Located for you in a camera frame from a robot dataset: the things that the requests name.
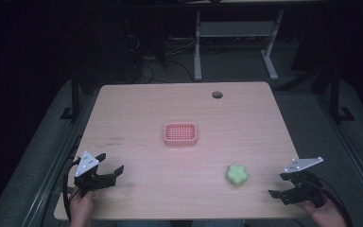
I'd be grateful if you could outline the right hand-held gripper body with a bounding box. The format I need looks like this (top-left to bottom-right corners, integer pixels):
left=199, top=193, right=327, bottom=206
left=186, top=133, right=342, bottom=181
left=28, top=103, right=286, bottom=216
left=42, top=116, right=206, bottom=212
left=285, top=156, right=326, bottom=209

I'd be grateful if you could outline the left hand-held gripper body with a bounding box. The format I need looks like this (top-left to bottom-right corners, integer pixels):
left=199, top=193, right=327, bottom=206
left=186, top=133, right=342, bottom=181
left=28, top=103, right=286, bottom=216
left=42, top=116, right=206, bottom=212
left=73, top=150, right=117, bottom=199

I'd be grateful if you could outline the green flower-shaped soap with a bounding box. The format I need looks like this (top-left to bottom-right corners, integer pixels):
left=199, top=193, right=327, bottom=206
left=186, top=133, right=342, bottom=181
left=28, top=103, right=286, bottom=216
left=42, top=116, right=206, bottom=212
left=225, top=163, right=250, bottom=186

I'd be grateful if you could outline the pink slotted soap dish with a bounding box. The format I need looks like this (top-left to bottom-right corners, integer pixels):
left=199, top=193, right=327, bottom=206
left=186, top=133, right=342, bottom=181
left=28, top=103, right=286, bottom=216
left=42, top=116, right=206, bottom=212
left=163, top=122, right=199, bottom=147

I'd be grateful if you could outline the person's left hand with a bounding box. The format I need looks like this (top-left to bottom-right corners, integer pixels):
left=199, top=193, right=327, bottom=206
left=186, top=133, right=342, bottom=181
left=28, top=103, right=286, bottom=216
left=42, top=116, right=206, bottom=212
left=68, top=185, right=96, bottom=227

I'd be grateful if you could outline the person's right hand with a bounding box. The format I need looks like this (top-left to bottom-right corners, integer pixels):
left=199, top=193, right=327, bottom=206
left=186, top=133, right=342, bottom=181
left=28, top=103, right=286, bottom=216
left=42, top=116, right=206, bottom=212
left=295, top=197, right=348, bottom=227

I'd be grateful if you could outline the black metal stand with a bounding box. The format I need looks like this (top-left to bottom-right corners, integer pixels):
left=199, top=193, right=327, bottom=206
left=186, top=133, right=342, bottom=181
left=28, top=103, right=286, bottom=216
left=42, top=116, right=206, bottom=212
left=329, top=66, right=356, bottom=124
left=60, top=67, right=80, bottom=123

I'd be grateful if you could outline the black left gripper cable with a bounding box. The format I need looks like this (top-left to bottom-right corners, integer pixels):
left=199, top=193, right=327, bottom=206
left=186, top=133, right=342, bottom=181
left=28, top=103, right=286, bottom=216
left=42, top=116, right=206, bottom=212
left=61, top=158, right=83, bottom=223

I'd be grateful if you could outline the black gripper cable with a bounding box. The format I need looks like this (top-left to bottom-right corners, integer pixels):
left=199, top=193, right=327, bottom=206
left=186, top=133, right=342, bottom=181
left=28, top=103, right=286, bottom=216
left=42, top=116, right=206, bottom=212
left=311, top=176, right=355, bottom=227
left=61, top=158, right=83, bottom=223

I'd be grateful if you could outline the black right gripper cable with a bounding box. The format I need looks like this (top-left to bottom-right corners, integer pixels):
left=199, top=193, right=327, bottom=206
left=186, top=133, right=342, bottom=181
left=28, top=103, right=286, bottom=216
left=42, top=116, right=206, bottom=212
left=311, top=176, right=355, bottom=227

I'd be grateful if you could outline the grey metal rail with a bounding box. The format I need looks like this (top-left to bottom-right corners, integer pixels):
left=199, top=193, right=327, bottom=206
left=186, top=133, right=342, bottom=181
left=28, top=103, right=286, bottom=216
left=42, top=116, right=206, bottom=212
left=315, top=93, right=363, bottom=206
left=20, top=94, right=99, bottom=227

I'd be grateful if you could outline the white metal desk frame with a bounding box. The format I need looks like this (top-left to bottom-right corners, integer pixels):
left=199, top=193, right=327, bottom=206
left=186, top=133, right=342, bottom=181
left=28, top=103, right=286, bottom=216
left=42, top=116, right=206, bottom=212
left=193, top=9, right=285, bottom=82

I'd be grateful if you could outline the bundle of floor cables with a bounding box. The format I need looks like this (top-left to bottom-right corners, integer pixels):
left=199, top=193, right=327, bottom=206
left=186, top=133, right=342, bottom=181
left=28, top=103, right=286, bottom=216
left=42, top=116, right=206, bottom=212
left=126, top=29, right=199, bottom=83

